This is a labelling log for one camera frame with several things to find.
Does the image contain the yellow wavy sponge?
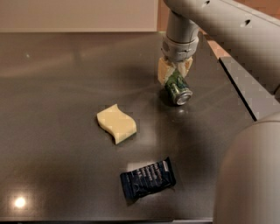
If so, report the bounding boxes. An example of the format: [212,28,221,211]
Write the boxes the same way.
[97,104,137,144]

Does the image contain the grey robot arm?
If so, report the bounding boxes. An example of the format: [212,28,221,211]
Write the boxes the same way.
[164,0,280,224]

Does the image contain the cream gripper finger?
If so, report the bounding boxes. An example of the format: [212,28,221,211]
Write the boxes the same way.
[157,57,175,86]
[177,57,193,77]

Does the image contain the dark blue snack packet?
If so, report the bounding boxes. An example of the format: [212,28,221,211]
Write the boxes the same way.
[120,157,176,200]

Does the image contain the green soda can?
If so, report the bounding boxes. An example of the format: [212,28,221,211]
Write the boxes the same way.
[164,70,193,106]

